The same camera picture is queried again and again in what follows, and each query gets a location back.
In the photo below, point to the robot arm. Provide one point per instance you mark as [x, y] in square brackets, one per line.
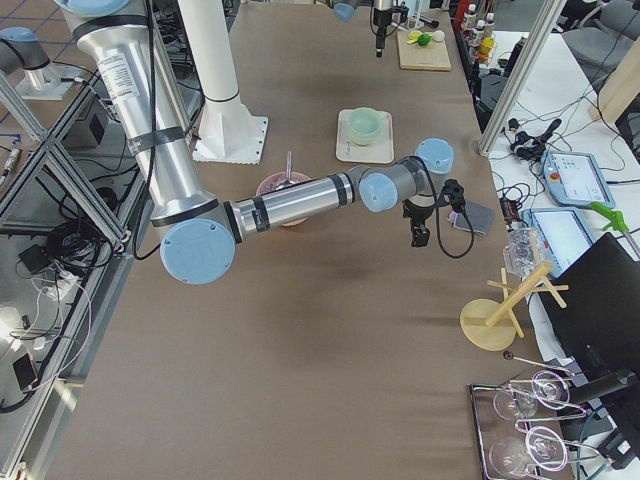
[198, 232]
[346, 9]

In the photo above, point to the teach pendant near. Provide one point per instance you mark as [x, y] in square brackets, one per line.
[564, 232]

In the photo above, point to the cream rabbit serving tray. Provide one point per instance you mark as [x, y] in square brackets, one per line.
[380, 152]

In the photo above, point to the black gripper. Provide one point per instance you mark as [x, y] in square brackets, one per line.
[381, 19]
[416, 212]

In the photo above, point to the folded grey cloth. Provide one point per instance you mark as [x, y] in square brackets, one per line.
[480, 218]

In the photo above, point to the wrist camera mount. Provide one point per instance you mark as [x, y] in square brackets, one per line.
[452, 194]
[399, 11]

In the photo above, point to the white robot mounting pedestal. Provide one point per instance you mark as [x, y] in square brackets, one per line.
[227, 131]

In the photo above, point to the lemon slice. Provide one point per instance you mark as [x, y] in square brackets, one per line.
[413, 36]

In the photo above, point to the metal ice scoop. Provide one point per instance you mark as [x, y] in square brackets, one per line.
[287, 180]

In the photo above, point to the green handled tool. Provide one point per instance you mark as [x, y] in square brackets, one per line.
[615, 218]

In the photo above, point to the white garlic bulb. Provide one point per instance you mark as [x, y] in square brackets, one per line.
[438, 36]

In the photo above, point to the green lime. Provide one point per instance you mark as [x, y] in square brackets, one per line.
[424, 39]

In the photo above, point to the black tray with glasses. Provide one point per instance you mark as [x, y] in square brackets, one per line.
[517, 428]

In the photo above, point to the wooden cutting board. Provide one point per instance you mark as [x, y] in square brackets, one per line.
[433, 57]

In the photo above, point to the teach pendant far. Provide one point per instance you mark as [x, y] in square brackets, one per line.
[575, 179]

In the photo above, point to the green bowl on tray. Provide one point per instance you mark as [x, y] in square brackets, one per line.
[362, 139]

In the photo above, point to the teach pendant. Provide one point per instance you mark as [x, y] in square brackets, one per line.
[575, 179]
[564, 232]

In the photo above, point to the aluminium frame post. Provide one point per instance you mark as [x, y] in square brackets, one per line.
[542, 27]

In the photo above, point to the black laptop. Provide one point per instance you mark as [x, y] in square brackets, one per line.
[599, 326]

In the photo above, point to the green bowl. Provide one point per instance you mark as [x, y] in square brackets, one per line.
[362, 139]
[375, 130]
[364, 118]

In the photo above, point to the wooden cup tree stand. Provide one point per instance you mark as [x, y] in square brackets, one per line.
[492, 325]

